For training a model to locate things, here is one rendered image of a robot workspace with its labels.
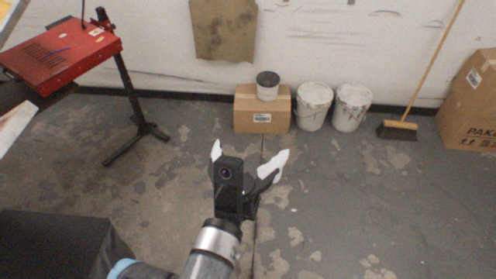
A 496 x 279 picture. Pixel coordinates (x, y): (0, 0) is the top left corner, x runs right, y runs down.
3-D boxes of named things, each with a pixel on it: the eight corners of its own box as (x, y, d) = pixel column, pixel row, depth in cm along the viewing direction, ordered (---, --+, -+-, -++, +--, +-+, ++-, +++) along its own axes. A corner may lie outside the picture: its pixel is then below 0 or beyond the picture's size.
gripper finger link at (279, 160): (288, 163, 65) (253, 188, 62) (287, 145, 61) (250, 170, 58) (298, 172, 63) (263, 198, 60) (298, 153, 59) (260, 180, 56)
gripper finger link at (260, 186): (268, 163, 60) (232, 187, 58) (267, 157, 59) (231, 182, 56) (284, 177, 58) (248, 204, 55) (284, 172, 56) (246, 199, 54)
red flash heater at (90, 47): (86, 28, 219) (80, 12, 209) (129, 49, 202) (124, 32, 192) (2, 71, 187) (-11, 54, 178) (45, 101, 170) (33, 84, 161)
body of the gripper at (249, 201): (228, 189, 65) (207, 242, 57) (220, 163, 58) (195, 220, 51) (263, 195, 63) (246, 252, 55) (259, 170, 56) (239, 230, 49)
